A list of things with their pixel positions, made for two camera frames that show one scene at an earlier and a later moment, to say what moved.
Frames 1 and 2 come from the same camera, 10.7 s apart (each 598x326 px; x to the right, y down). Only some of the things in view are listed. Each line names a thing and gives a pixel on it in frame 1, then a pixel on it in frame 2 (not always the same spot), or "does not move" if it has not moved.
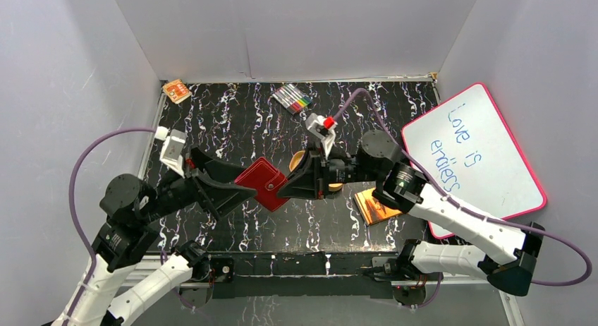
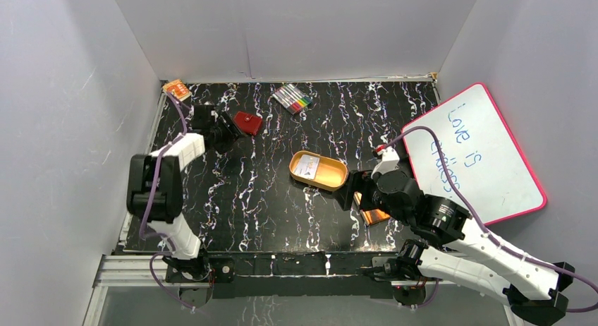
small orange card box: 177,90 does not move
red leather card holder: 263,177 -> 247,123
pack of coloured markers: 292,99 does not move
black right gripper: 309,179 -> 361,180
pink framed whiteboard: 464,145 does not move
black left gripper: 197,181 -> 223,129
